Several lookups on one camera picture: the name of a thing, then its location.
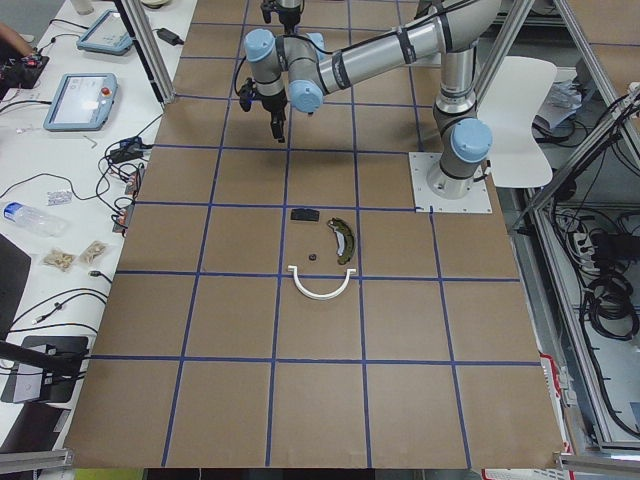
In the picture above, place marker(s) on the clear plastic water bottle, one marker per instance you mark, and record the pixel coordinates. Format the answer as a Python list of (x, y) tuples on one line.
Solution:
[(33, 220)]

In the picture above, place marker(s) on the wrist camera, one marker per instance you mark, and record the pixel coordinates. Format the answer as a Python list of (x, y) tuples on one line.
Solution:
[(247, 94), (268, 7)]

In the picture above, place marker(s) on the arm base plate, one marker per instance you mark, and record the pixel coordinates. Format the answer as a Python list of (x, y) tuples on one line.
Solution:
[(434, 192)]

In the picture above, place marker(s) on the bag of wooden parts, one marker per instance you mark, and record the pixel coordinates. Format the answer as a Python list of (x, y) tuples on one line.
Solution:
[(58, 259)]

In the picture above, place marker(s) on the black brake pad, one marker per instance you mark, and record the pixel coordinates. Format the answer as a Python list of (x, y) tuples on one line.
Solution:
[(304, 215)]

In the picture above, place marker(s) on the grey dock with cables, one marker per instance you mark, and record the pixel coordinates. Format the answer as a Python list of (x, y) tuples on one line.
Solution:
[(44, 368)]

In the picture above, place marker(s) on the white plastic chair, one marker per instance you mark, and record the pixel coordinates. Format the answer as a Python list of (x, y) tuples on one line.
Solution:
[(509, 107)]

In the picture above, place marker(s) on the white curved plastic bracket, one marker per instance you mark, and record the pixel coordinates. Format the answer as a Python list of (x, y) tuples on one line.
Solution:
[(321, 289)]

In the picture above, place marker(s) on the near blue teach pendant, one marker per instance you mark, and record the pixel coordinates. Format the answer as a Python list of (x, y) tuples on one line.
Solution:
[(82, 102)]

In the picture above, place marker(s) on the olive green brake shoe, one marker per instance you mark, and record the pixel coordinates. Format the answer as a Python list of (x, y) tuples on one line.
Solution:
[(345, 239)]

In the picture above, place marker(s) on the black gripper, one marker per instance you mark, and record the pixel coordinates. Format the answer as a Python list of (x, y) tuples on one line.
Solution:
[(287, 15), (274, 104)]

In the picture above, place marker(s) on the black power adapter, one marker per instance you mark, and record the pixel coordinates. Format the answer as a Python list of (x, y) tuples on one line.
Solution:
[(169, 37)]

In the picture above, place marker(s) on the aluminium frame post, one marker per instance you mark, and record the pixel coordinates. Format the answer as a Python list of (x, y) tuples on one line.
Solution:
[(140, 31)]

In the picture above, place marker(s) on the blue teach pendant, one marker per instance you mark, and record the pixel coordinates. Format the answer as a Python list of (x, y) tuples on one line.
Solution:
[(107, 35), (82, 102)]

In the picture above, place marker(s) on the far blue teach pendant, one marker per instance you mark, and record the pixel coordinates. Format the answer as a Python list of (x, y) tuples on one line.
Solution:
[(107, 35)]

